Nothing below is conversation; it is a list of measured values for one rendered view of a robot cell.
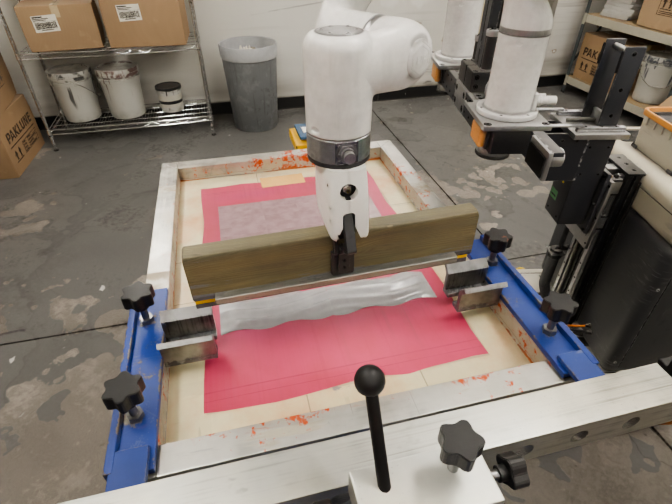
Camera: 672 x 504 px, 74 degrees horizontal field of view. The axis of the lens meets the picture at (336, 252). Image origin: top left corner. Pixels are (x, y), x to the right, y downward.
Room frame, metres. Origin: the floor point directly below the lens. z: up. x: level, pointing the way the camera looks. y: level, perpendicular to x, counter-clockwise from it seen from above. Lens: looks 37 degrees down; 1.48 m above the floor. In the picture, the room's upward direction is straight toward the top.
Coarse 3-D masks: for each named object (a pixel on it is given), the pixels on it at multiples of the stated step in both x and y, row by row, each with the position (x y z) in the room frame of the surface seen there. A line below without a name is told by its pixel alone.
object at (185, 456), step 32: (224, 160) 1.00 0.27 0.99; (256, 160) 1.01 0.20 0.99; (288, 160) 1.03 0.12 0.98; (384, 160) 1.05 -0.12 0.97; (160, 192) 0.85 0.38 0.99; (416, 192) 0.85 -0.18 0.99; (160, 224) 0.72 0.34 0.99; (160, 256) 0.62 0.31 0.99; (160, 288) 0.54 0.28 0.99; (512, 320) 0.47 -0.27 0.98; (448, 384) 0.35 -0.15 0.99; (480, 384) 0.35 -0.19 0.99; (512, 384) 0.35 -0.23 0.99; (544, 384) 0.35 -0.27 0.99; (160, 416) 0.31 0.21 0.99; (320, 416) 0.31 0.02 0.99; (352, 416) 0.31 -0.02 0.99; (384, 416) 0.31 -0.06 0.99; (416, 416) 0.31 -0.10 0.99; (160, 448) 0.27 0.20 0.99; (192, 448) 0.27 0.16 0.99; (224, 448) 0.27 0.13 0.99; (256, 448) 0.27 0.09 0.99; (288, 448) 0.27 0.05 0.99
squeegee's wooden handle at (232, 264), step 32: (384, 224) 0.50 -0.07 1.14; (416, 224) 0.51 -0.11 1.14; (448, 224) 0.52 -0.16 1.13; (192, 256) 0.44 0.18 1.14; (224, 256) 0.44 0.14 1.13; (256, 256) 0.45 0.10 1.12; (288, 256) 0.46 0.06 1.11; (320, 256) 0.47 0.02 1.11; (384, 256) 0.50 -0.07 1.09; (416, 256) 0.51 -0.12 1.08; (192, 288) 0.43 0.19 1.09; (224, 288) 0.44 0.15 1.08
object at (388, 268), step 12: (384, 264) 0.49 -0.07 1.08; (396, 264) 0.49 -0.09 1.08; (408, 264) 0.49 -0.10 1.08; (420, 264) 0.50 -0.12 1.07; (432, 264) 0.50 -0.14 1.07; (312, 276) 0.47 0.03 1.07; (324, 276) 0.47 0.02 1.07; (336, 276) 0.47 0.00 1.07; (348, 276) 0.47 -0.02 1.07; (360, 276) 0.47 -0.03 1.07; (372, 276) 0.48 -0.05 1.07; (252, 288) 0.45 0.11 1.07; (264, 288) 0.45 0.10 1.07; (276, 288) 0.45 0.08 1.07; (288, 288) 0.45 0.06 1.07; (300, 288) 0.45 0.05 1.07; (216, 300) 0.43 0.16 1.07; (228, 300) 0.43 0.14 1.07; (240, 300) 0.43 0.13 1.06
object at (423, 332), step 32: (320, 224) 0.78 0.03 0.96; (352, 320) 0.50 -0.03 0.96; (384, 320) 0.50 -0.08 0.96; (416, 320) 0.50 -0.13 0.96; (448, 320) 0.50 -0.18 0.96; (352, 352) 0.44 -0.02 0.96; (384, 352) 0.44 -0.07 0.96; (416, 352) 0.44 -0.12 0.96; (448, 352) 0.44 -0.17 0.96; (480, 352) 0.44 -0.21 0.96
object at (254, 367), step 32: (224, 192) 0.91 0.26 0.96; (256, 192) 0.91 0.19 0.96; (288, 192) 0.91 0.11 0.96; (224, 224) 0.78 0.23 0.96; (256, 224) 0.78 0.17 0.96; (288, 224) 0.78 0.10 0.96; (320, 320) 0.50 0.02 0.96; (224, 352) 0.44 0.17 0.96; (256, 352) 0.44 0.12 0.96; (288, 352) 0.44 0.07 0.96; (320, 352) 0.44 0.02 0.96; (224, 384) 0.38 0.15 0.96; (256, 384) 0.38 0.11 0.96; (288, 384) 0.38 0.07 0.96; (320, 384) 0.38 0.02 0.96
